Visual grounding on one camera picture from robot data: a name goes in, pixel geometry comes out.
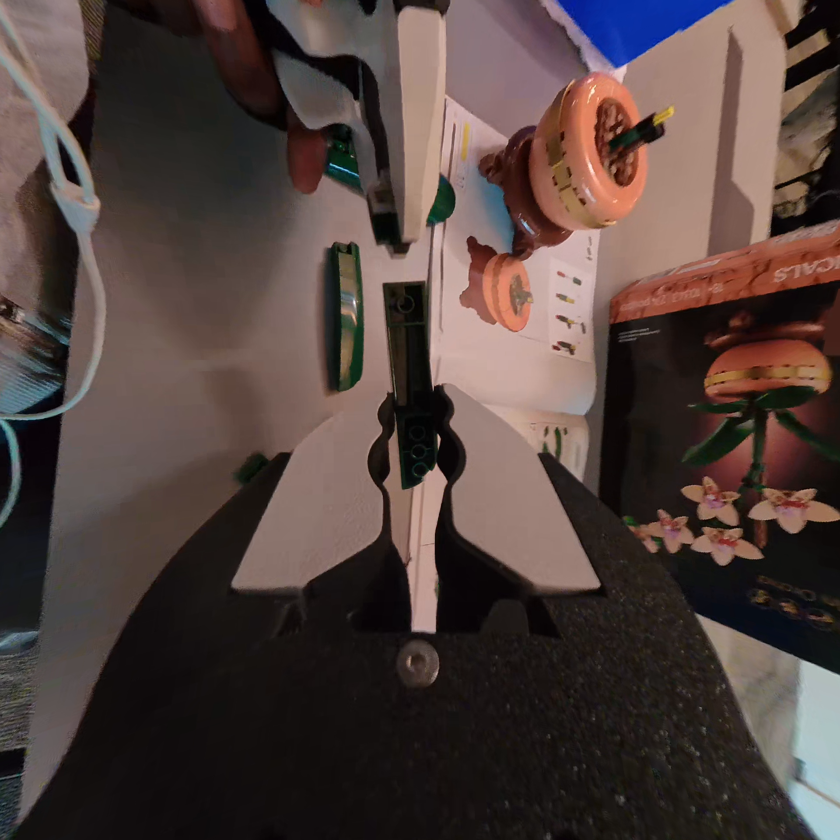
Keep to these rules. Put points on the black white striped cloth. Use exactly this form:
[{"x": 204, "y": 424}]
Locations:
[{"x": 807, "y": 98}]

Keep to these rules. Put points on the wide green brick leaf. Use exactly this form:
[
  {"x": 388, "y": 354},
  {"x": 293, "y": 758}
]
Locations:
[{"x": 342, "y": 161}]

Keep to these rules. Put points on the building instruction booklet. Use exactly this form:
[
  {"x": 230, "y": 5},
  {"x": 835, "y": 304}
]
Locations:
[{"x": 499, "y": 374}]

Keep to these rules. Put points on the tiny green brick piece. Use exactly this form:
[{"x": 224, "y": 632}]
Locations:
[{"x": 250, "y": 468}]

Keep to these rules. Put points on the white desk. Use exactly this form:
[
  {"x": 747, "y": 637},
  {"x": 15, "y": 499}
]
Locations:
[{"x": 197, "y": 262}]

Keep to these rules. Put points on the brick flower set box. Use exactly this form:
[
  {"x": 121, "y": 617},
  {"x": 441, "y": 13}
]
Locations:
[{"x": 656, "y": 394}]

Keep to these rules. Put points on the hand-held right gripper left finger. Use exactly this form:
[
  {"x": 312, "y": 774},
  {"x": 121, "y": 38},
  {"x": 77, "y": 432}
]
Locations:
[{"x": 315, "y": 512}]

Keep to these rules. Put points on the curved green brick leaf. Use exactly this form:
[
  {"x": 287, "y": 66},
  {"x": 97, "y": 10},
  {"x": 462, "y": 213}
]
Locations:
[{"x": 346, "y": 315}]

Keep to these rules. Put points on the long green brick leaf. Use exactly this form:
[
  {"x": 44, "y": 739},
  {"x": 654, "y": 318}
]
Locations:
[{"x": 410, "y": 341}]

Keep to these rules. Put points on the grey zip jacket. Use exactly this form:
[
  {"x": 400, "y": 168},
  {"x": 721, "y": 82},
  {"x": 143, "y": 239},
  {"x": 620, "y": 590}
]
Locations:
[{"x": 26, "y": 131}]

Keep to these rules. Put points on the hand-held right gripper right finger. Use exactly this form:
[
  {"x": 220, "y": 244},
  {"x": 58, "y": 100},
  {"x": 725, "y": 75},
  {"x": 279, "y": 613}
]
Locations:
[{"x": 512, "y": 512}]

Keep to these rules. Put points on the small dark green brick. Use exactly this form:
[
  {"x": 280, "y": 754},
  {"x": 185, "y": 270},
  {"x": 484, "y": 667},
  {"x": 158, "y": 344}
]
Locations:
[{"x": 386, "y": 220}]

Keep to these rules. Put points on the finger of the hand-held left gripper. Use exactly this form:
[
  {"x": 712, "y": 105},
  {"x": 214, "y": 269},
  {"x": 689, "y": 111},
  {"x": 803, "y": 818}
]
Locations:
[{"x": 420, "y": 118}]

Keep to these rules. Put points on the blue box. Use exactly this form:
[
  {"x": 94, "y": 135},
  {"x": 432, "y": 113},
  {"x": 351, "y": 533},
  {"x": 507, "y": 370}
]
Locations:
[{"x": 630, "y": 26}]

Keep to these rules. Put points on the brick flower pot model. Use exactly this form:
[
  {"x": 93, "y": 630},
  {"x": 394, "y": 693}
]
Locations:
[{"x": 577, "y": 164}]

